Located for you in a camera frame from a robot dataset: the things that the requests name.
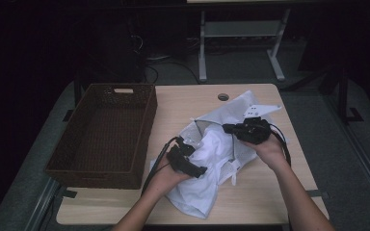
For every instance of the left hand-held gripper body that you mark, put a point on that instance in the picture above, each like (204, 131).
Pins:
(180, 159)

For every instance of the white metal desk frame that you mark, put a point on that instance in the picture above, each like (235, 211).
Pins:
(202, 57)

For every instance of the white cloth garment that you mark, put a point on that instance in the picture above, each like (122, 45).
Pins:
(231, 110)

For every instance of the brown woven basket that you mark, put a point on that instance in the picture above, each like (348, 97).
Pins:
(102, 134)

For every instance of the grey table grommet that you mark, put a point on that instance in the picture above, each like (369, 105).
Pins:
(223, 97)

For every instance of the metal floor rail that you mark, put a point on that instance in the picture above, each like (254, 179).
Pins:
(359, 154)
(41, 205)

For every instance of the person's left hand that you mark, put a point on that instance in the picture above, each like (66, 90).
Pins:
(165, 179)

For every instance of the person's right hand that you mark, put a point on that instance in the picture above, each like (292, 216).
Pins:
(273, 152)

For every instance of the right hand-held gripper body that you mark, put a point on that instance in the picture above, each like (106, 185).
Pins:
(253, 131)

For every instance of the black metal stand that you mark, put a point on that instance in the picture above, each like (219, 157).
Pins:
(343, 96)

